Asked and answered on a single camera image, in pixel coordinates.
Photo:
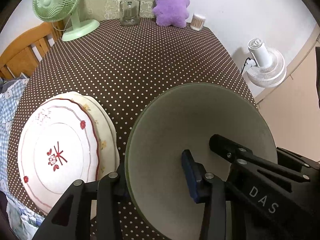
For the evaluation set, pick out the purple plush toy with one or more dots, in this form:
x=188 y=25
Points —
x=171 y=12

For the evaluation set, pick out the brown polka dot tablecloth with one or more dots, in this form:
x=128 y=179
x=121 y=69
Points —
x=124 y=69

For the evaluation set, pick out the cream plate yellow flowers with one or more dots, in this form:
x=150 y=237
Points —
x=109 y=158

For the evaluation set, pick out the white standing fan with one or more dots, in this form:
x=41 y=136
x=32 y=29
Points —
x=266 y=67

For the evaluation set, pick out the green desk fan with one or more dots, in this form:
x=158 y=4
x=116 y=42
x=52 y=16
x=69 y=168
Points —
x=57 y=10

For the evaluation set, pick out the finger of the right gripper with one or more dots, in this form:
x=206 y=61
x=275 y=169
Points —
x=294 y=161
x=236 y=153

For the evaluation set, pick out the blue checked blanket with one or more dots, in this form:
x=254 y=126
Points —
x=21 y=220

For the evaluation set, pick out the floral bowl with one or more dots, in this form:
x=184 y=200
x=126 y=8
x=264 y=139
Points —
x=184 y=118

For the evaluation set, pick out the glass jar black lid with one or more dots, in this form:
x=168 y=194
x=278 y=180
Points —
x=129 y=12

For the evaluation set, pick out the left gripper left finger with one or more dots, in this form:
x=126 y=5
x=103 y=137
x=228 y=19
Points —
x=70 y=216

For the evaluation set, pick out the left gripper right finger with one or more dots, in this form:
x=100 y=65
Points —
x=208 y=189

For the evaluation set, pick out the white plate red floral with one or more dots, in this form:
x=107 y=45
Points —
x=57 y=146

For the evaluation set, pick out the wooden chair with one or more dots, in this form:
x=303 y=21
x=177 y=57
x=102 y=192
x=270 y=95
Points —
x=19 y=57

